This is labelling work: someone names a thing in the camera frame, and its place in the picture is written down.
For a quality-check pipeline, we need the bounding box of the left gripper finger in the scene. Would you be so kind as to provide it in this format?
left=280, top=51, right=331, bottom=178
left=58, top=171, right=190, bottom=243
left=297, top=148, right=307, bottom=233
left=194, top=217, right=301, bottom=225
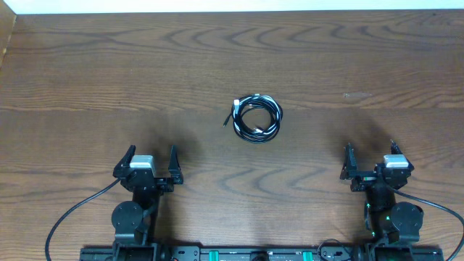
left=115, top=145, right=136, bottom=171
left=168, top=145, right=181, bottom=178

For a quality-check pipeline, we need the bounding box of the long black usb cable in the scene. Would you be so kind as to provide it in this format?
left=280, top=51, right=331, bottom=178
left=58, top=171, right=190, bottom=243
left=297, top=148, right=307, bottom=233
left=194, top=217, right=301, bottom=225
left=223, top=94, right=283, bottom=144

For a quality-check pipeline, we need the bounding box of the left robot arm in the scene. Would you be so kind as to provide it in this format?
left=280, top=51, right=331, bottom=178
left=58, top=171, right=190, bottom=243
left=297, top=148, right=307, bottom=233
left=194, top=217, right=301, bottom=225
left=112, top=145, right=183, bottom=247

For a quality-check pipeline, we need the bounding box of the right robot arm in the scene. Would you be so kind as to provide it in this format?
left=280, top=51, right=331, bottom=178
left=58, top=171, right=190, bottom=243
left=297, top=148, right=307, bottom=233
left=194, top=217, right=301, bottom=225
left=340, top=142, right=423, bottom=245

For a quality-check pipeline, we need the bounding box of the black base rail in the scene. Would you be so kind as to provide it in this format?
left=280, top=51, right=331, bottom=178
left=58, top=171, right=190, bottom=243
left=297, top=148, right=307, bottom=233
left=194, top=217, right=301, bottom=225
left=79, top=244, right=444, bottom=261

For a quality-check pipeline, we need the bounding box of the white usb cable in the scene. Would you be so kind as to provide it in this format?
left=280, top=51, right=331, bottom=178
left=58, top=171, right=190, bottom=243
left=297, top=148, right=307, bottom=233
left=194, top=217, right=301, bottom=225
left=232, top=94, right=283, bottom=136

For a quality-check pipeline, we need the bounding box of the short black usb cable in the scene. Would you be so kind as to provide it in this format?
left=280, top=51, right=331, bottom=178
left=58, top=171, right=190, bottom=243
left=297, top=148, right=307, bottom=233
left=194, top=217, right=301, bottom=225
left=235, top=97, right=278, bottom=135

